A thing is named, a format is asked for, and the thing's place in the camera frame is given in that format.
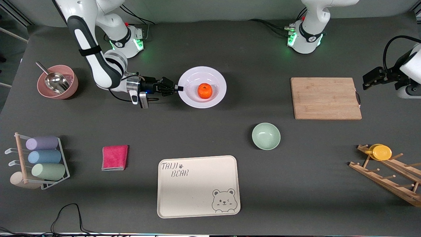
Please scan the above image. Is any orange fruit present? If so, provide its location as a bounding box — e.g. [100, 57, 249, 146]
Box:
[198, 83, 213, 99]

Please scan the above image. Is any white round plate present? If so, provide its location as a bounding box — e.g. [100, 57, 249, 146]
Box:
[178, 66, 227, 109]

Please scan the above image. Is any wooden cutting board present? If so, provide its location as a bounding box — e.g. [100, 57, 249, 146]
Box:
[291, 77, 362, 120]

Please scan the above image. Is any yellow mug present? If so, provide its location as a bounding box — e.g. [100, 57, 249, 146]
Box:
[368, 144, 392, 161]

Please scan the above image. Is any pink folded cloth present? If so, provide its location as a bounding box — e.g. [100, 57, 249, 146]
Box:
[102, 145, 129, 171]

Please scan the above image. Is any pink bowl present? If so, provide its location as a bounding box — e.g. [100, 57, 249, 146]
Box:
[37, 65, 79, 100]

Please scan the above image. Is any metal scoop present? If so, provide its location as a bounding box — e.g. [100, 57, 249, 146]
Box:
[36, 62, 70, 94]

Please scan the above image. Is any cream bear print tray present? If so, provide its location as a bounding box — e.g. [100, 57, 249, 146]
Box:
[157, 155, 241, 219]

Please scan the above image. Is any pale green bowl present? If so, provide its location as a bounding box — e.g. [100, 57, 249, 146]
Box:
[252, 123, 281, 150]

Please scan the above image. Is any wooden cup drying rack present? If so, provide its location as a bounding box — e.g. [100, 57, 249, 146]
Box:
[349, 144, 421, 207]

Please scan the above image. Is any purple cup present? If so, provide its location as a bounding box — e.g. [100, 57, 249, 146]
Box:
[26, 136, 59, 151]

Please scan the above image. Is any blue cup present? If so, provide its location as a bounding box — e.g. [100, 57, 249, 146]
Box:
[28, 150, 62, 164]

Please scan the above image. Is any green cup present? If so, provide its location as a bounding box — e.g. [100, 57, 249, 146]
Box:
[31, 163, 66, 181]

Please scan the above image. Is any beige cup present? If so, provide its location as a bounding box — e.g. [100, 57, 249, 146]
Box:
[10, 172, 41, 190]

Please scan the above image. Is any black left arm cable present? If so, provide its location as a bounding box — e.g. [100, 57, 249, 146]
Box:
[383, 35, 421, 71]

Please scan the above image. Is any black right arm base cable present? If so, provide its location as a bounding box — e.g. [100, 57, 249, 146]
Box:
[119, 5, 157, 26]

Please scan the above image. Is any white wire cup rack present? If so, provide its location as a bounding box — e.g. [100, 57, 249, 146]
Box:
[5, 132, 70, 190]

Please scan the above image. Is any black cable on table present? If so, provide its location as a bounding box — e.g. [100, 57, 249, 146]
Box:
[49, 203, 99, 235]

